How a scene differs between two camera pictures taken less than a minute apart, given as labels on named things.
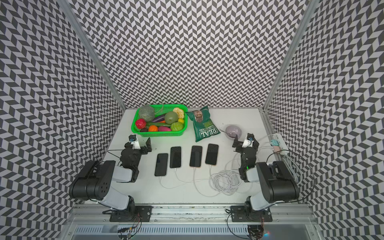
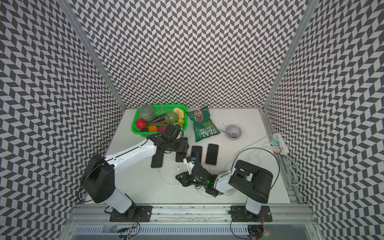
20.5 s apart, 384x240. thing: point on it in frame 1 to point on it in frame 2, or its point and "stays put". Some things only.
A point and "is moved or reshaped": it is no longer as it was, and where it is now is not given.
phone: (161, 164) is moved or reshaped
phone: (195, 160) stays put
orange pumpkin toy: (153, 128) stays put
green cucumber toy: (148, 124) stays put
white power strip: (285, 149) stays put
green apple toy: (171, 117) stays put
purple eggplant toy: (159, 118) stays put
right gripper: (239, 145) to (184, 181)
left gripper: (145, 151) to (183, 146)
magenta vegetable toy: (164, 128) stays put
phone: (175, 157) is moved or reshaped
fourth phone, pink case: (212, 153) stays put
